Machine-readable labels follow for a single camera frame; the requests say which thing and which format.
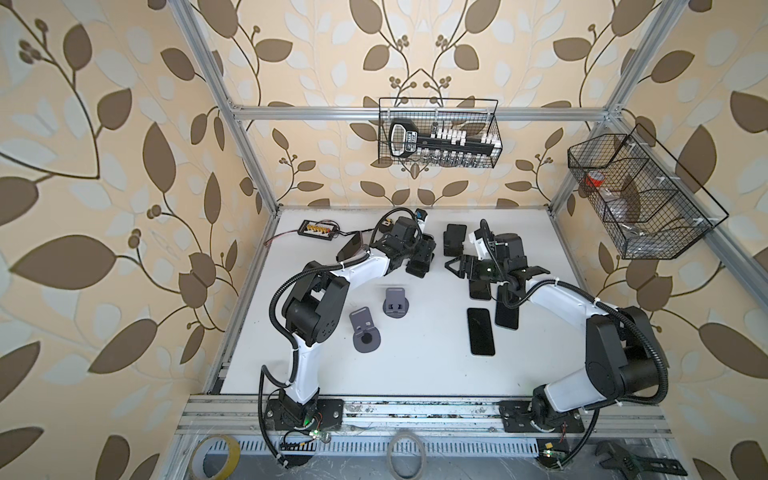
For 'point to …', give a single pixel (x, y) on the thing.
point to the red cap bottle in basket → (594, 178)
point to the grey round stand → (396, 305)
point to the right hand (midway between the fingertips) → (455, 268)
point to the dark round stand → (367, 337)
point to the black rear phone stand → (453, 239)
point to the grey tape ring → (423, 449)
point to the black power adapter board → (325, 229)
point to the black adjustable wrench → (622, 462)
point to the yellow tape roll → (197, 455)
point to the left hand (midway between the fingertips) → (428, 236)
